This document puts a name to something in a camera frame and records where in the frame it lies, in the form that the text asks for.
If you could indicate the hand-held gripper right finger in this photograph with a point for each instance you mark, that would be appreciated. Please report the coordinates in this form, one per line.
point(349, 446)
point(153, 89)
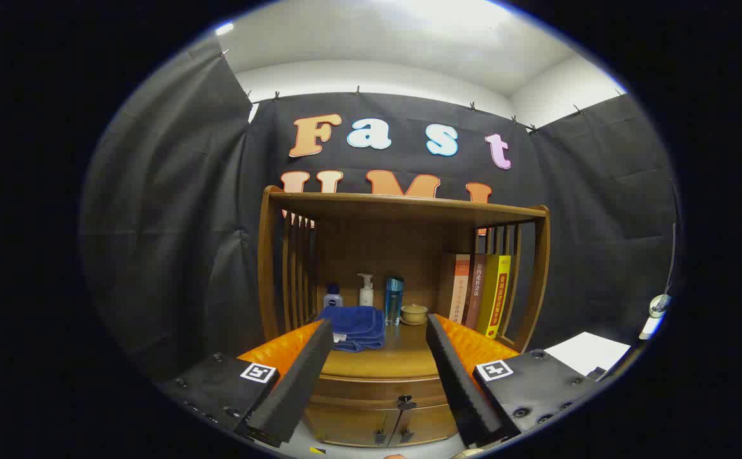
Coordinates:
point(457, 382)

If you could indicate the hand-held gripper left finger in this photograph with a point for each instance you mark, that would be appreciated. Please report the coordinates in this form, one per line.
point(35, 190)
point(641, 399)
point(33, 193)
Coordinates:
point(298, 382)

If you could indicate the wooden drawer with black knob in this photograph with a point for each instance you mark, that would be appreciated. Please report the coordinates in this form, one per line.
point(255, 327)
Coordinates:
point(371, 387)

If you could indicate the wooden countertop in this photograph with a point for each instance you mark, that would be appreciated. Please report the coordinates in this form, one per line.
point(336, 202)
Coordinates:
point(396, 360)

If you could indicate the wooden cabinet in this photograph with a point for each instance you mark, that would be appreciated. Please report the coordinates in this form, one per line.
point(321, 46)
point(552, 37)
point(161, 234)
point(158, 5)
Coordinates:
point(371, 248)

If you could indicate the tan lidded teacup with saucer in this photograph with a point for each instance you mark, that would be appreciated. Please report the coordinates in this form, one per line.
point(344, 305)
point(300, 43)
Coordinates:
point(414, 313)

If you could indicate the blue folded towel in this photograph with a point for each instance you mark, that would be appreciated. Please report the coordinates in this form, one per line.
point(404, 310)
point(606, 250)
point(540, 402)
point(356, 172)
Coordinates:
point(358, 325)

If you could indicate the small white blue-capped bottle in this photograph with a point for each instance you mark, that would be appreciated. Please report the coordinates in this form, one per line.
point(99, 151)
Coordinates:
point(333, 299)

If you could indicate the beige book with orange band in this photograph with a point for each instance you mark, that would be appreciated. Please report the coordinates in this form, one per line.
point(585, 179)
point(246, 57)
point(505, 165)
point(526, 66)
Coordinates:
point(459, 287)

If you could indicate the yellow book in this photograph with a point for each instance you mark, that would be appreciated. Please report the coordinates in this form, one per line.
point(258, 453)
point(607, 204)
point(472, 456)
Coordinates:
point(495, 293)

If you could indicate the brown book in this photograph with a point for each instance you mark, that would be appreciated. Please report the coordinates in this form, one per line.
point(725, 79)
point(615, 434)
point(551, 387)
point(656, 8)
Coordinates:
point(476, 287)

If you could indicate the blue glass bottle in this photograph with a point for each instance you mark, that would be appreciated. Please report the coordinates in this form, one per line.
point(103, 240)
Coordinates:
point(394, 303)

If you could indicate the white pump bottle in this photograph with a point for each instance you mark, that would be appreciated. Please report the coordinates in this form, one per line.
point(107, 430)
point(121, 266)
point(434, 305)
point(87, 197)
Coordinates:
point(366, 296)

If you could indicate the white table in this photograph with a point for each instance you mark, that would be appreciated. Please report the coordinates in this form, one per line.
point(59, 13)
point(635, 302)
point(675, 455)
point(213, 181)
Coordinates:
point(588, 350)

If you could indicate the black backdrop cloth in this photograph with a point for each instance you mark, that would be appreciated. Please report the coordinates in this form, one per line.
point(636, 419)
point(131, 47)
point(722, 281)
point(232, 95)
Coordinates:
point(154, 223)

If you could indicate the white device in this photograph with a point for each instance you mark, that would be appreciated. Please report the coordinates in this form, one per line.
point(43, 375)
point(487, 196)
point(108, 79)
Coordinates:
point(658, 306)

